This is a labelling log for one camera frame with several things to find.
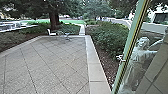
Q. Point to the green framed glass door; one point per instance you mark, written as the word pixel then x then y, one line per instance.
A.
pixel 133 40

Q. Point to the small outdoor metal table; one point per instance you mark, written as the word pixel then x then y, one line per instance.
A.
pixel 66 35

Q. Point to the green outdoor shrub bed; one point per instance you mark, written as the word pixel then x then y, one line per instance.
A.
pixel 108 38

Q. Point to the white outdoor chair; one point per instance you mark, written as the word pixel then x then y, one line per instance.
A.
pixel 51 32

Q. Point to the brown tree trunk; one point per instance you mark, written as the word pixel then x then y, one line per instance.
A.
pixel 53 20

